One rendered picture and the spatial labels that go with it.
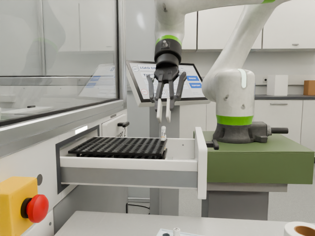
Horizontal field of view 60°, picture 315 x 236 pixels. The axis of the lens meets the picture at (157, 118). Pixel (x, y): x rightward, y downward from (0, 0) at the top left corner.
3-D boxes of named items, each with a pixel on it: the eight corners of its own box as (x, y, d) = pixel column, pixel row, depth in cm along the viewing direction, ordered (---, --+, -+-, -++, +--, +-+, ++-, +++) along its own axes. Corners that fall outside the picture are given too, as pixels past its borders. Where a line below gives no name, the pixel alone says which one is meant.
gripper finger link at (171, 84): (168, 77, 90) (173, 77, 90) (171, 105, 84) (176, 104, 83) (166, 70, 87) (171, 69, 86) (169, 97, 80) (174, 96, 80)
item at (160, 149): (167, 140, 79) (167, 138, 79) (161, 156, 62) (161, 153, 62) (161, 140, 80) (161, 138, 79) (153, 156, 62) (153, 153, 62)
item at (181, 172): (194, 158, 83) (194, 138, 82) (197, 190, 58) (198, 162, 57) (68, 154, 88) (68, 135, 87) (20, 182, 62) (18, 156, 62)
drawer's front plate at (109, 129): (126, 139, 119) (126, 114, 118) (107, 156, 91) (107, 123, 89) (123, 139, 119) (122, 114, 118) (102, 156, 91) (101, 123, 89)
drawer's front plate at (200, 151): (199, 161, 85) (200, 126, 83) (206, 200, 56) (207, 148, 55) (194, 161, 85) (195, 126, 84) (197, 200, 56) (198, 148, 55)
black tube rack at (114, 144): (167, 159, 80) (167, 138, 79) (161, 180, 63) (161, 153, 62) (93, 157, 83) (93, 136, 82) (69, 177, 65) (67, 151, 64)
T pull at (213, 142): (215, 143, 73) (216, 138, 73) (219, 150, 65) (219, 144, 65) (202, 143, 73) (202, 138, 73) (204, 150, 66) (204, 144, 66)
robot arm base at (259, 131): (281, 135, 103) (282, 120, 102) (296, 144, 89) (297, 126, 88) (211, 134, 107) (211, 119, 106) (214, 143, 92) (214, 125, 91)
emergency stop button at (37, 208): (52, 215, 42) (50, 190, 42) (38, 228, 38) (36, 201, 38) (33, 214, 43) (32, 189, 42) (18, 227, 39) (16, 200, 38)
